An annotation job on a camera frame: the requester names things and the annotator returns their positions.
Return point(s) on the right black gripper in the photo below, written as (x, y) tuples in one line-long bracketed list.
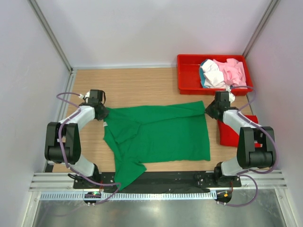
[(208, 110)]

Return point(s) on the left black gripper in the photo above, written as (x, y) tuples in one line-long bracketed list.
[(104, 114)]

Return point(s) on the green t shirt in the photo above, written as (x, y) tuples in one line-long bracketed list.
[(155, 133)]

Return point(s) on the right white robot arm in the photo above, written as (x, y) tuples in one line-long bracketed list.
[(261, 161)]

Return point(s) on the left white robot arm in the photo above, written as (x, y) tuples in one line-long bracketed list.
[(62, 143)]

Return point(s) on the folded red t shirt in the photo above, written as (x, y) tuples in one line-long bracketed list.
[(235, 129)]

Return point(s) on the white t shirt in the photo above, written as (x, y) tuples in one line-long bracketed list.
[(208, 64)]

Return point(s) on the red plastic bin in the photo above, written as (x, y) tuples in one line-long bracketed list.
[(189, 82)]

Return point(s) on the pink t shirt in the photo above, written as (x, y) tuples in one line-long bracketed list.
[(233, 72)]

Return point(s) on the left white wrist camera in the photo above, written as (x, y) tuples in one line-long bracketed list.
[(85, 96)]

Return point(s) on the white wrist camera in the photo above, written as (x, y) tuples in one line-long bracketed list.
[(85, 96), (231, 95)]

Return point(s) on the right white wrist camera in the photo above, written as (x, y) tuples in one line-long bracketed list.
[(231, 95)]

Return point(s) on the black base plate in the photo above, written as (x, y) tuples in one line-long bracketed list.
[(152, 181)]

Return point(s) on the front aluminium rail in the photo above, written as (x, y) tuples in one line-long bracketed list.
[(61, 181)]

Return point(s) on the left aluminium frame post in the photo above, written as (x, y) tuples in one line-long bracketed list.
[(45, 25)]

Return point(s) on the aluminium frame post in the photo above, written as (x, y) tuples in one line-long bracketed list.
[(45, 25), (273, 4)]

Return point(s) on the slotted cable duct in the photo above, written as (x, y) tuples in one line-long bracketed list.
[(90, 196)]

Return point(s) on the right aluminium frame post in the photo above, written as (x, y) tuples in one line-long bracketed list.
[(273, 4)]

